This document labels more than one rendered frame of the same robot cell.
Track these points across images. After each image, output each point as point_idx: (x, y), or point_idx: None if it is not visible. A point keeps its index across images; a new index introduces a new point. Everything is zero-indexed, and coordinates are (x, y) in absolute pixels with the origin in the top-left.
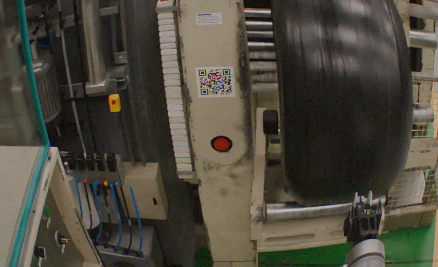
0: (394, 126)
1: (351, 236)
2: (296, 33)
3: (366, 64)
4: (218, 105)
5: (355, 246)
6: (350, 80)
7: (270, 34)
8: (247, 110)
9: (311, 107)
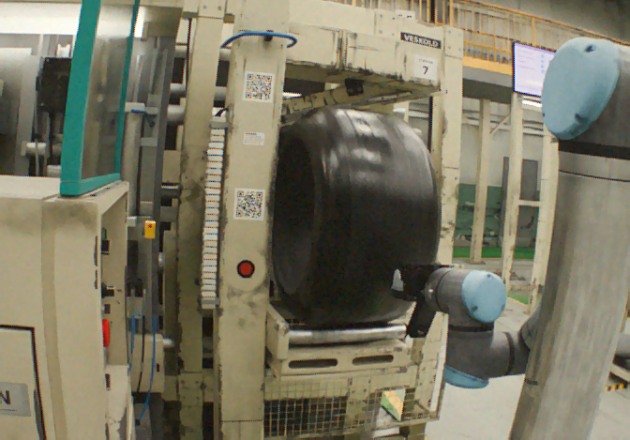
0: (428, 200)
1: (413, 288)
2: (335, 131)
3: (397, 150)
4: (248, 228)
5: (432, 273)
6: (384, 159)
7: None
8: (270, 235)
9: (352, 179)
